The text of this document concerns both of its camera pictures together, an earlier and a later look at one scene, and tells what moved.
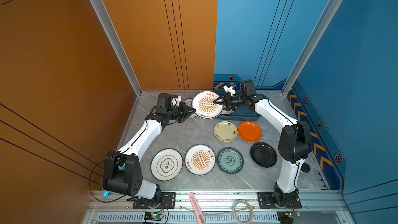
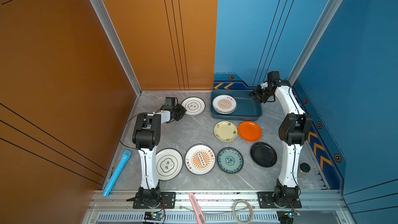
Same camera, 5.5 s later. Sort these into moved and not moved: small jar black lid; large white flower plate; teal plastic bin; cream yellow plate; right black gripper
Moved: right black gripper
Not moved: cream yellow plate; small jar black lid; large white flower plate; teal plastic bin
